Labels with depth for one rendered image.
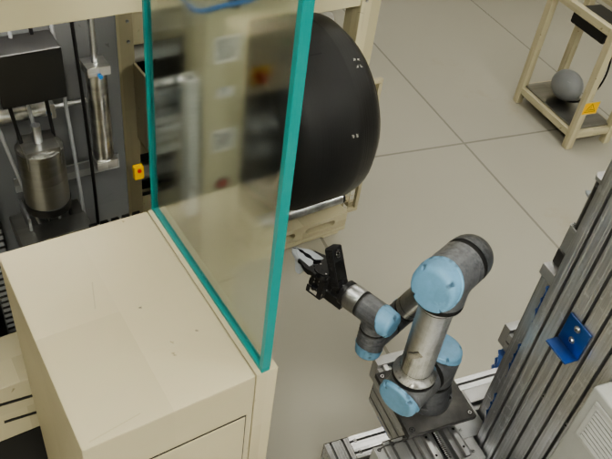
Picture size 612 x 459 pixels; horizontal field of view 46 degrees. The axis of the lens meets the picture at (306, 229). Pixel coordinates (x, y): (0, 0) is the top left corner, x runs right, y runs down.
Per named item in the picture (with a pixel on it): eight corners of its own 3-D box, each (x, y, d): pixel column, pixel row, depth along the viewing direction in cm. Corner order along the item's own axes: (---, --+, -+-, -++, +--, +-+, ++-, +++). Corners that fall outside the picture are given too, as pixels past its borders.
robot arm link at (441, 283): (438, 398, 196) (494, 256, 160) (406, 431, 187) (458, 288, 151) (403, 372, 201) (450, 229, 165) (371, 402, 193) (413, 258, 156)
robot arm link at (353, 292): (355, 298, 184) (374, 286, 190) (342, 288, 186) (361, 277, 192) (349, 319, 188) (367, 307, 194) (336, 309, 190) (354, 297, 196)
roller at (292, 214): (256, 234, 229) (257, 223, 226) (249, 226, 232) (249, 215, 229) (345, 205, 245) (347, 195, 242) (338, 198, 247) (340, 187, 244)
